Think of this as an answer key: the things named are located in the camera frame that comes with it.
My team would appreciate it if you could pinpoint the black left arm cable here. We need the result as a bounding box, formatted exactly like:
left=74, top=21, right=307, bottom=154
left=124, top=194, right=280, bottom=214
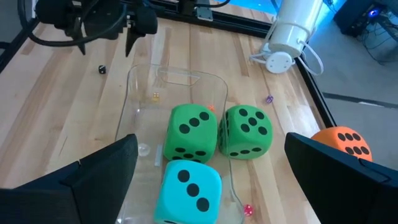
left=17, top=0, right=129, bottom=48

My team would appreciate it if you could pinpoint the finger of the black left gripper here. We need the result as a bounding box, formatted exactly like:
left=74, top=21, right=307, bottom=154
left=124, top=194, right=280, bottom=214
left=75, top=30, right=87, bottom=57
left=125, top=27, right=138, bottom=58

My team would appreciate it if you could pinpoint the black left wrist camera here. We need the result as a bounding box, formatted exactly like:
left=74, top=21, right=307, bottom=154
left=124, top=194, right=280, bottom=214
left=133, top=5, right=159, bottom=35

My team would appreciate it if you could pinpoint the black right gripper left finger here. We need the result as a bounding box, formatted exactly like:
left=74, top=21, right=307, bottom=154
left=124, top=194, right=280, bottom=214
left=0, top=133, right=139, bottom=224

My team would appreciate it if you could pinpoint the grey metal bracket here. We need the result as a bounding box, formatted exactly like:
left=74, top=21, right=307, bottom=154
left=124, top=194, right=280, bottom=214
left=195, top=5, right=214, bottom=22

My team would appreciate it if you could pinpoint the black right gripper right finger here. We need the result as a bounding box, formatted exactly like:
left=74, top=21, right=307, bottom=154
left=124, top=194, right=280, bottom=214
left=284, top=131, right=398, bottom=224

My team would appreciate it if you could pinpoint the clear plastic bin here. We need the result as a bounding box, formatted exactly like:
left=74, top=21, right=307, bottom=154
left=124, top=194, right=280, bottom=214
left=114, top=63, right=246, bottom=224

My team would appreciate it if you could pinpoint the black table frame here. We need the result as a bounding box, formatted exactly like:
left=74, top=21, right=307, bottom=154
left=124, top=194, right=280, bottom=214
left=0, top=0, right=338, bottom=130

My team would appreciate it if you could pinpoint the white cylindrical lamp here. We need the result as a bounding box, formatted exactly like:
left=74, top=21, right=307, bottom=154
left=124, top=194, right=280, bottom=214
left=265, top=0, right=325, bottom=75

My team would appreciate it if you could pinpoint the black computer tower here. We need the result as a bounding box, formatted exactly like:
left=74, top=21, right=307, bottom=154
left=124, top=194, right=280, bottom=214
left=333, top=0, right=398, bottom=35

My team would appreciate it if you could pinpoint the large green foam die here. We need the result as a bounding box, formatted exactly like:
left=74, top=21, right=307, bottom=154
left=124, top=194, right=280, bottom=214
left=217, top=105, right=274, bottom=161
left=162, top=103, right=218, bottom=164

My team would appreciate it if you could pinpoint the large orange foam die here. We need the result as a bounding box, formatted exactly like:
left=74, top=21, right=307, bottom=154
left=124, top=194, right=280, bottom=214
left=310, top=126, right=373, bottom=162

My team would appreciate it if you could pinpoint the large cyan foam die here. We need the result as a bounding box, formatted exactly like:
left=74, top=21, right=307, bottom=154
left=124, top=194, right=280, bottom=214
left=154, top=159, right=223, bottom=224

